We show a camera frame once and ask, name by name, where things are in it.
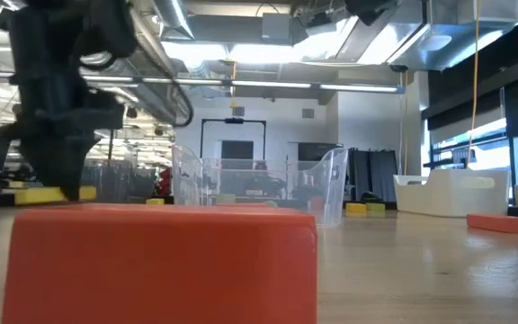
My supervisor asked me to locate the red long block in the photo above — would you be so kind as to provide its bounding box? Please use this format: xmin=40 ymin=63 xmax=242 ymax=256
xmin=466 ymin=213 xmax=518 ymax=235

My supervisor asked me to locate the grey ceiling box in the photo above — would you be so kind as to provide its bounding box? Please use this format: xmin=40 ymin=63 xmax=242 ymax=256
xmin=261 ymin=12 xmax=294 ymax=46

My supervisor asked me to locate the grey translucent plastic bin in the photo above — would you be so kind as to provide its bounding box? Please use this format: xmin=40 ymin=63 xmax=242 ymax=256
xmin=81 ymin=157 xmax=156 ymax=206

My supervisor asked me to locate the red background object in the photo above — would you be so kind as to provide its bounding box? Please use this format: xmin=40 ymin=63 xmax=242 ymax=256
xmin=156 ymin=166 xmax=174 ymax=197

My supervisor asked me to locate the round silver ventilation duct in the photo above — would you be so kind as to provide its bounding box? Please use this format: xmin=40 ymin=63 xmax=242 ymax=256
xmin=78 ymin=0 xmax=195 ymax=128

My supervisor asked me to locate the dark grey curtain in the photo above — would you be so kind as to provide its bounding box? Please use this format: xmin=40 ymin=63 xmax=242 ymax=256
xmin=347 ymin=148 xmax=398 ymax=203

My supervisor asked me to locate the rectangular silver ventilation duct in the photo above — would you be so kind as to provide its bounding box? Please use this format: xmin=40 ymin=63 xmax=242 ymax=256
xmin=357 ymin=0 xmax=518 ymax=73

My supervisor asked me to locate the yellow hanging cable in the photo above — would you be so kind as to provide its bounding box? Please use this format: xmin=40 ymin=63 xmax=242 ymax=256
xmin=464 ymin=0 xmax=482 ymax=171

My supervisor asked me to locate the white plastic bin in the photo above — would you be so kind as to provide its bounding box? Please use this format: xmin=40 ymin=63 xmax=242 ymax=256
xmin=392 ymin=168 xmax=511 ymax=219

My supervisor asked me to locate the clear plastic bin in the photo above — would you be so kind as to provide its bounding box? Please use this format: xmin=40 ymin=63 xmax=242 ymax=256
xmin=171 ymin=143 xmax=349 ymax=227

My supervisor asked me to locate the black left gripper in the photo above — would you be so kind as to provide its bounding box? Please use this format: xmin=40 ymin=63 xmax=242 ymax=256
xmin=0 ymin=67 xmax=103 ymax=202

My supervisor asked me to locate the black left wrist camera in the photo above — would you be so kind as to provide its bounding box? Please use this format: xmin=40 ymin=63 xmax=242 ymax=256
xmin=85 ymin=92 xmax=126 ymax=131

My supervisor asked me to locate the red rectangular block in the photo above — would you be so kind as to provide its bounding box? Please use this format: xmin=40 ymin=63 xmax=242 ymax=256
xmin=1 ymin=202 xmax=318 ymax=324

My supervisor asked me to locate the long ceiling light bar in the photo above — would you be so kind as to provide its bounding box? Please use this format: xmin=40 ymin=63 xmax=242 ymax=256
xmin=0 ymin=71 xmax=406 ymax=95

